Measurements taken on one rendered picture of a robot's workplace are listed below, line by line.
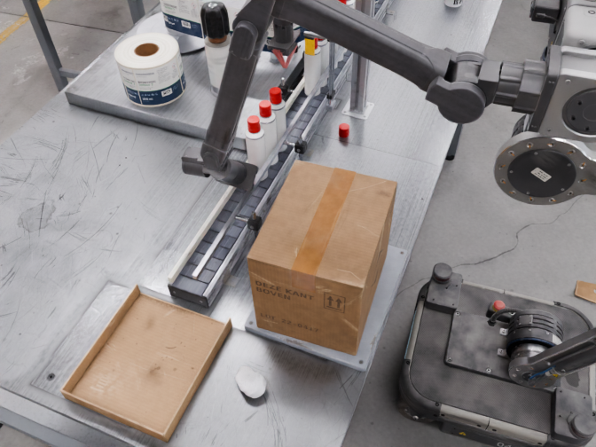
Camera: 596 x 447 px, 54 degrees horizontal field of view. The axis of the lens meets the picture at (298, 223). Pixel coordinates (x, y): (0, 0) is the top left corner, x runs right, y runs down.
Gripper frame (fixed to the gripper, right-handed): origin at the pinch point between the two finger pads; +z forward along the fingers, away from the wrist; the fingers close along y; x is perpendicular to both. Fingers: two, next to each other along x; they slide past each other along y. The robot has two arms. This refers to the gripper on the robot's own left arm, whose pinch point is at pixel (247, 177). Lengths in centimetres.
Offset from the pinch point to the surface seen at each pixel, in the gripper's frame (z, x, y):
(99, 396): -33, 56, 7
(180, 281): -17.0, 29.1, 3.1
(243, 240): -4.3, 16.2, -5.1
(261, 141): -3.1, -10.0, -2.0
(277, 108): 3.4, -20.4, -1.4
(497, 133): 175, -63, -61
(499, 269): 118, 6, -77
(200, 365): -24, 45, -10
